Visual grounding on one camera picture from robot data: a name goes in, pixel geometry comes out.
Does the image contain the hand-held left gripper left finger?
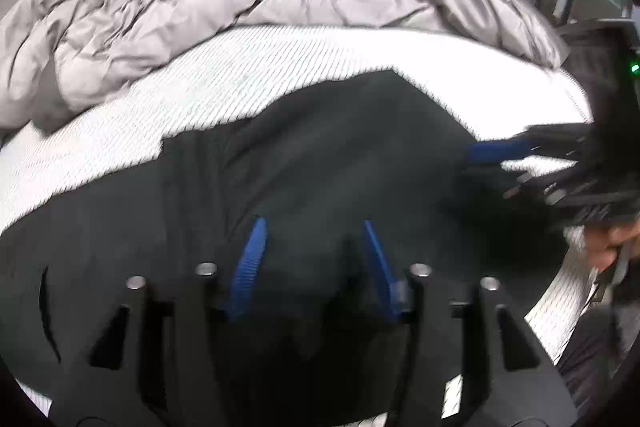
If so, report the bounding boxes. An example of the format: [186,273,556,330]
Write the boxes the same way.
[47,217,271,427]

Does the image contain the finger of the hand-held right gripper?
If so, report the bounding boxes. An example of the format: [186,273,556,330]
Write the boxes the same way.
[502,164,601,210]
[467,123,598,168]

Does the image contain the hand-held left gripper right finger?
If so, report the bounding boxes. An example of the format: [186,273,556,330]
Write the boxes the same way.
[362,219,581,427]

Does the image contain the black pants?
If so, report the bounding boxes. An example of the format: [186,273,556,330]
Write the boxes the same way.
[0,69,571,427]

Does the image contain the person's right hand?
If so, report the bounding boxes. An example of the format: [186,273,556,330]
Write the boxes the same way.
[585,222,640,273]

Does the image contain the person's leg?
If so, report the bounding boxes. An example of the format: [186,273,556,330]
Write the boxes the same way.
[555,267,640,413]

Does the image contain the grey duvet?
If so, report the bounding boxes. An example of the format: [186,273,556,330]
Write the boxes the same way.
[0,0,571,138]

